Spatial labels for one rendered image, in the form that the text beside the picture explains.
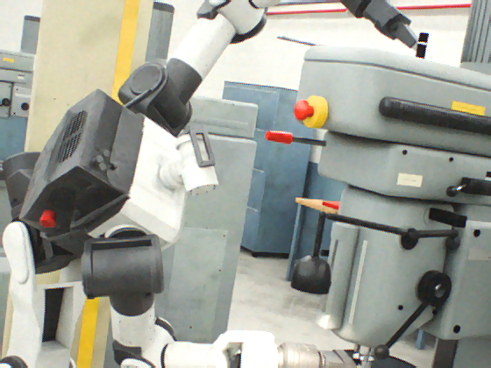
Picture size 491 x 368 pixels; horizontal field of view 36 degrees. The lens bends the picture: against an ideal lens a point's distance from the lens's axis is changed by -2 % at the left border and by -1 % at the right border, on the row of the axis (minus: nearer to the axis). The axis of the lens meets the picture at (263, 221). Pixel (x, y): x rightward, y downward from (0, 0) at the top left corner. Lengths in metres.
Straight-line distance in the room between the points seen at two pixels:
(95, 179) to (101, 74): 1.63
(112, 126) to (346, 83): 0.47
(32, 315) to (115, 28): 1.54
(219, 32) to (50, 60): 1.34
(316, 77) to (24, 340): 0.93
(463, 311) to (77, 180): 0.82
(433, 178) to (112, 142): 0.63
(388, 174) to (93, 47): 1.85
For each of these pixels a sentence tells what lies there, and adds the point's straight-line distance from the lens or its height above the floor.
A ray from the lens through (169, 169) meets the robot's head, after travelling 1.55.
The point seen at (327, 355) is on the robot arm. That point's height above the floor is 1.26.
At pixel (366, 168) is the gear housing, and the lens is 1.47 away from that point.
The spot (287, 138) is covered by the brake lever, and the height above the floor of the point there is 1.70.
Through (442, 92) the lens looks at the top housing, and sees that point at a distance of 1.46.
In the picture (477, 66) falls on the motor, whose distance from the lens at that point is 1.69.
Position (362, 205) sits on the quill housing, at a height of 1.59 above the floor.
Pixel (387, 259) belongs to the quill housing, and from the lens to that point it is 1.50.
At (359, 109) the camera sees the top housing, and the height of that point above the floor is 1.78.
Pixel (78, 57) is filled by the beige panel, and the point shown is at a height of 1.83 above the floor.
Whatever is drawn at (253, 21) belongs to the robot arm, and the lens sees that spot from 1.79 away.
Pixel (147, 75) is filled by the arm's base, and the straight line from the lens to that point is 1.68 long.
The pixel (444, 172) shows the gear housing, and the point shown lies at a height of 1.69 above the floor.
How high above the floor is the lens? 1.75
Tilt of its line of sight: 8 degrees down
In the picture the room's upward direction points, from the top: 9 degrees clockwise
